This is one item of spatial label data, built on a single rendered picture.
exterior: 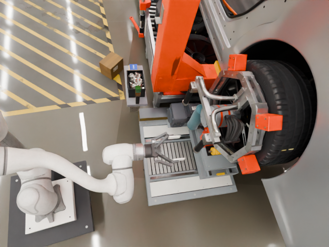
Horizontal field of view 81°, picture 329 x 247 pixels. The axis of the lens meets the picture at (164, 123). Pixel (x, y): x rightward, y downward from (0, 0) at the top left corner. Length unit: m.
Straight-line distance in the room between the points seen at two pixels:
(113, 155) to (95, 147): 0.98
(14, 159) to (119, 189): 0.43
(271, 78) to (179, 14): 0.57
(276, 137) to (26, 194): 1.33
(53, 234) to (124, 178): 0.76
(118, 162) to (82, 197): 0.64
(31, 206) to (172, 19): 1.26
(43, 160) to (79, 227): 0.78
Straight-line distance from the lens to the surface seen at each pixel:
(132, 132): 1.99
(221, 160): 1.84
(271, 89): 1.07
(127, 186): 0.99
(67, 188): 1.55
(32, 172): 1.35
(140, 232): 1.82
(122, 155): 0.99
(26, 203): 1.33
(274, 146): 1.10
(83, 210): 1.56
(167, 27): 1.19
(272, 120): 0.98
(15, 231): 1.68
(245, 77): 1.10
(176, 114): 1.67
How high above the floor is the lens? 1.82
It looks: 62 degrees down
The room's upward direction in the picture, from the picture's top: 19 degrees clockwise
